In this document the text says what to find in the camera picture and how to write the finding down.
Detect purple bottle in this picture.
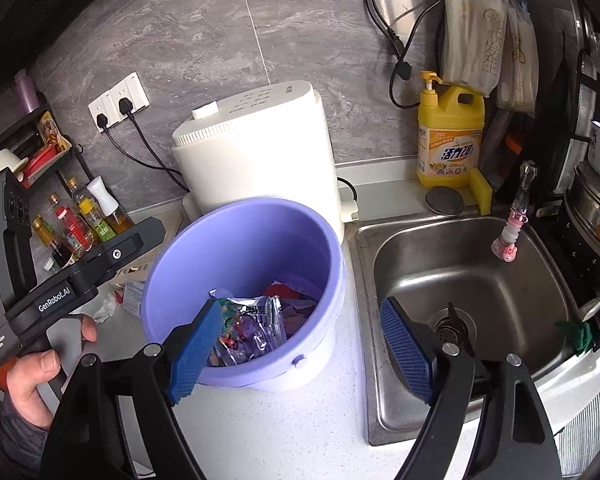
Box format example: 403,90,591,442
14,69,41,114

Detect yellow sponge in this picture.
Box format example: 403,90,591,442
469,167,494,216

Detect white blue packet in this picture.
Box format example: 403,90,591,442
122,280,149,319

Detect yellow dish soap bottle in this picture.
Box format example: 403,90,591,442
416,71,486,190

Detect white pot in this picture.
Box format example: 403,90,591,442
0,149,29,186

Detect faucet with pink nozzle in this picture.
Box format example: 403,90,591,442
491,160,537,264

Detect white countertop appliance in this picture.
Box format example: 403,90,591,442
170,80,359,241

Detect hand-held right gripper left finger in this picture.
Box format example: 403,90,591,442
40,297,226,480

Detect steel steamer pot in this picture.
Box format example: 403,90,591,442
560,160,600,287

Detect white paper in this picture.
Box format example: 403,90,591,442
92,291,119,324

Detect hanging black cable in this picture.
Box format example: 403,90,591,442
365,0,442,110

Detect hanging clear chopstick bag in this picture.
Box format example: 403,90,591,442
497,0,539,114
440,0,511,99

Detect person's left forearm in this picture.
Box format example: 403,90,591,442
0,395,51,480

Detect red label oil bottle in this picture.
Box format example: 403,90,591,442
55,205,99,257

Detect black power cable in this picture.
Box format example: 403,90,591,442
120,99,187,181
96,112,191,196

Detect round metal sink plug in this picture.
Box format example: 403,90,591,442
426,186,466,217

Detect green label bottle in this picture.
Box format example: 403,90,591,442
75,195,117,242

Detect white wall socket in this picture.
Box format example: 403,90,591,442
88,91,118,134
111,72,149,117

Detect purple plastic bucket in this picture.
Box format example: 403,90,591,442
140,198,347,393

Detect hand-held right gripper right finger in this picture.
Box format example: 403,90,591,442
379,296,563,480

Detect red wrapper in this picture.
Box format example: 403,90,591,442
265,280,301,306

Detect yellow snack bag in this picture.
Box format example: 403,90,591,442
36,111,74,154

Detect sink drain strainer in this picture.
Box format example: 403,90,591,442
427,302,474,357

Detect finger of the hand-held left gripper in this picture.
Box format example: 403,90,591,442
72,217,166,291

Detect black storage rack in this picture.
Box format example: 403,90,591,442
0,91,95,201

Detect silver foil snack wrapper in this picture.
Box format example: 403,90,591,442
207,287,287,368

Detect white top oil dispenser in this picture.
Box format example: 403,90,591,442
86,176,134,234

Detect green cloth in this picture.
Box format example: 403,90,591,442
555,317,597,357

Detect red package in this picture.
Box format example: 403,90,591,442
22,144,64,182

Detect stainless steel sink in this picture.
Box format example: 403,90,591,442
347,212,581,447

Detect person's left hand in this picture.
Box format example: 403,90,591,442
5,312,101,431

